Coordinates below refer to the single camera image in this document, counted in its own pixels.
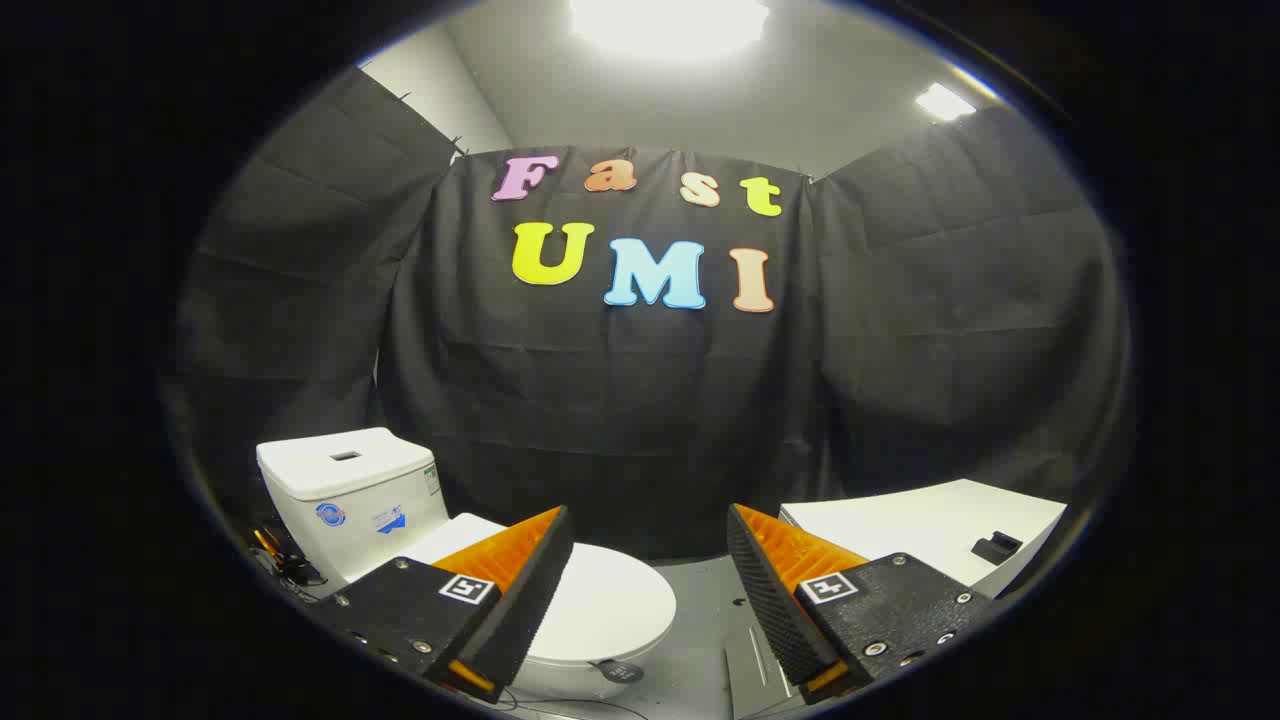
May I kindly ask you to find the white toilet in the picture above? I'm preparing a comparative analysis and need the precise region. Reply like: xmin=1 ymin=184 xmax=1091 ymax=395
xmin=257 ymin=428 xmax=677 ymax=701

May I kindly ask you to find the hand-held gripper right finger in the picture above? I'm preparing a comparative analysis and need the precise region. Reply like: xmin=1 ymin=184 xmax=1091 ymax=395
xmin=726 ymin=503 xmax=1001 ymax=704

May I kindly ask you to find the small ceiling light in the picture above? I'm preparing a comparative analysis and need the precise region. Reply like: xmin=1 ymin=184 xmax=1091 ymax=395
xmin=915 ymin=82 xmax=978 ymax=123

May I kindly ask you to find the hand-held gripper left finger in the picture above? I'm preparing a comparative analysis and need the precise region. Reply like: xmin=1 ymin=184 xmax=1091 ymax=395
xmin=318 ymin=505 xmax=576 ymax=704

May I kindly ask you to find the white cabinet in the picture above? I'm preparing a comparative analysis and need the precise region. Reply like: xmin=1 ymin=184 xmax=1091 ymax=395
xmin=778 ymin=478 xmax=1069 ymax=601

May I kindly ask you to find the large ceiling light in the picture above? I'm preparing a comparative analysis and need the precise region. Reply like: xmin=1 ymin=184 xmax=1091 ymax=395
xmin=570 ymin=0 xmax=771 ymax=61

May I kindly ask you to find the white toilet lid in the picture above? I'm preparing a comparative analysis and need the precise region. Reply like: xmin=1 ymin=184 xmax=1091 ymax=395
xmin=400 ymin=513 xmax=677 ymax=666

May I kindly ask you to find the black backdrop cloth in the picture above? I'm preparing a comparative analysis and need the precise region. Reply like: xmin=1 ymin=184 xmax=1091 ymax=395
xmin=165 ymin=65 xmax=1131 ymax=561

